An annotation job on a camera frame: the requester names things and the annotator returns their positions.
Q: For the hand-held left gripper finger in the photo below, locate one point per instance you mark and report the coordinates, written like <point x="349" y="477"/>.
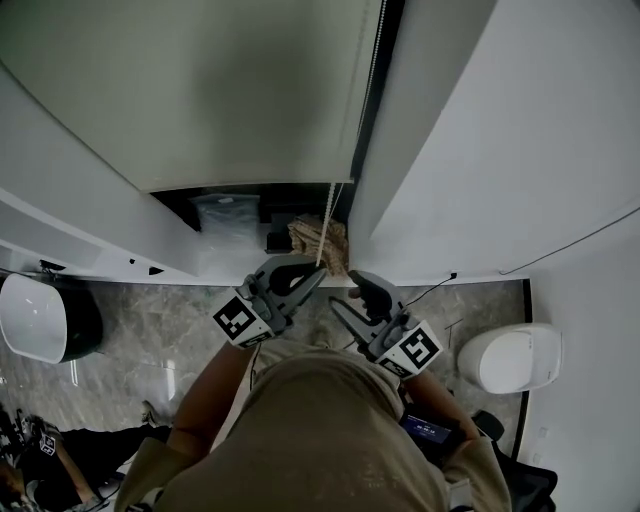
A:
<point x="287" y="258"/>
<point x="302" y="300"/>

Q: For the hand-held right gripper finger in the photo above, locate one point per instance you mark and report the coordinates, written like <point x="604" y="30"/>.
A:
<point x="380" y="300"/>
<point x="352" y="325"/>

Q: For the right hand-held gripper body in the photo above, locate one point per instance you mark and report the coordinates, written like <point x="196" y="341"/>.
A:
<point x="412" y="350"/>

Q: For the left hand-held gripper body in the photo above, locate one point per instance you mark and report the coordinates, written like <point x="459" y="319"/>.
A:
<point x="240" y="320"/>

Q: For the grey roller blind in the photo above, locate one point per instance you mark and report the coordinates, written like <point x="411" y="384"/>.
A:
<point x="200" y="90"/>

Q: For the person's left forearm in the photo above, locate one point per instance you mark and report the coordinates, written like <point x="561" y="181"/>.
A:
<point x="215" y="400"/>

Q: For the person's right forearm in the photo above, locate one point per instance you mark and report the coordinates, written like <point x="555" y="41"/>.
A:
<point x="440" y="407"/>

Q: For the small black box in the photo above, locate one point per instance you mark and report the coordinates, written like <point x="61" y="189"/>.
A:
<point x="277" y="235"/>

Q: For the beige patterned cloth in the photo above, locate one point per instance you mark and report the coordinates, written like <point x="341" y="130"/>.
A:
<point x="305" y="240"/>

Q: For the person's grey shoe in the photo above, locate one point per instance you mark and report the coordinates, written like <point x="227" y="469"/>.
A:
<point x="327" y="339"/>

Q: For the clear plastic bag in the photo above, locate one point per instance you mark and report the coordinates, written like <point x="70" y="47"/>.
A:
<point x="225" y="220"/>

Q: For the black wrist device with screen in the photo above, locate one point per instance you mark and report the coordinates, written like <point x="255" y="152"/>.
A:
<point x="427" y="430"/>

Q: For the white rounded bin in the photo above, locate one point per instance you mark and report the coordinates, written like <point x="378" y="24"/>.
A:
<point x="512" y="357"/>

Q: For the person's beige shirt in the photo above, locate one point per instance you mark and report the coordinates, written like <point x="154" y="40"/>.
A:
<point x="310" y="440"/>

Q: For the dark framed window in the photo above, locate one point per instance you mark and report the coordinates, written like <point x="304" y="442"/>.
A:
<point x="172" y="200"/>

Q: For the black office chair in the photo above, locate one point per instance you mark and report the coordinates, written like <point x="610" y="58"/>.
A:
<point x="525" y="480"/>

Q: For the white shell chair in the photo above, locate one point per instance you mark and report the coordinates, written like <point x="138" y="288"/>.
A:
<point x="30" y="317"/>

